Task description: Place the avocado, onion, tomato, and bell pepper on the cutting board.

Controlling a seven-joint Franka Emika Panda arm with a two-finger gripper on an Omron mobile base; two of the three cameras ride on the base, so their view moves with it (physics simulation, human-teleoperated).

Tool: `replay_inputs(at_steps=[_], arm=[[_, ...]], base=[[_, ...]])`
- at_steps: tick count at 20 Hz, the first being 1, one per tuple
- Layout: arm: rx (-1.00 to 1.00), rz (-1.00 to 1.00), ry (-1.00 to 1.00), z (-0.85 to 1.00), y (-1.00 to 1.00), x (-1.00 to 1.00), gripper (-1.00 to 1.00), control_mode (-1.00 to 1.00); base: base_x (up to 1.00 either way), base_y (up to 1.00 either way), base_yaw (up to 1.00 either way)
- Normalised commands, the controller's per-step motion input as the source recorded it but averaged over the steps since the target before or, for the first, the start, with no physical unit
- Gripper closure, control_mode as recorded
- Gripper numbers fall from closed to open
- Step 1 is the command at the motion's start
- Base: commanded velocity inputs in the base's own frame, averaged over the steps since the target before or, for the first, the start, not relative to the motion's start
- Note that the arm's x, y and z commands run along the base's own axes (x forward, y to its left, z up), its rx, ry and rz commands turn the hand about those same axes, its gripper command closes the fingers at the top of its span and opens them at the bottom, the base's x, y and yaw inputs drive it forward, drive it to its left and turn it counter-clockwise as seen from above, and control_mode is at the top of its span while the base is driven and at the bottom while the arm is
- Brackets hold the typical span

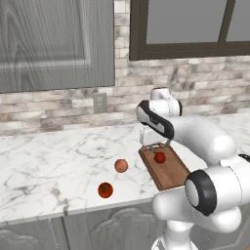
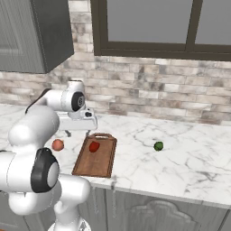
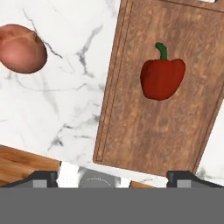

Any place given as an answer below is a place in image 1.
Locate red tomato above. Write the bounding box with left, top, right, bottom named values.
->
left=97, top=182, right=114, bottom=199

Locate peach round onion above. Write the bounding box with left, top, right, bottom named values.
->
left=114, top=158, right=129, bottom=174

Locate grey lower cabinet door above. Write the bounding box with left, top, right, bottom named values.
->
left=62, top=202, right=165, bottom=250
left=0, top=217, right=63, bottom=250

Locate brown wooden cutting board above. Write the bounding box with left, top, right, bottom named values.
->
left=138, top=145, right=192, bottom=192

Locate grey wall outlet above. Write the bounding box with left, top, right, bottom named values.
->
left=93, top=92, right=108, bottom=114

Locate grey upper cabinet door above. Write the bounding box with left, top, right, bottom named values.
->
left=0, top=0, right=116, bottom=94

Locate grey cabinet door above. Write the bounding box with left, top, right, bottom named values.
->
left=0, top=217, right=63, bottom=250
left=62, top=202, right=165, bottom=250
left=0, top=0, right=116, bottom=94

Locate dark framed window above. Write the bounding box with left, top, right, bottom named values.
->
left=129, top=0, right=250, bottom=62

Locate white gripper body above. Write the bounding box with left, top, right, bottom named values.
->
left=139, top=127, right=171, bottom=146

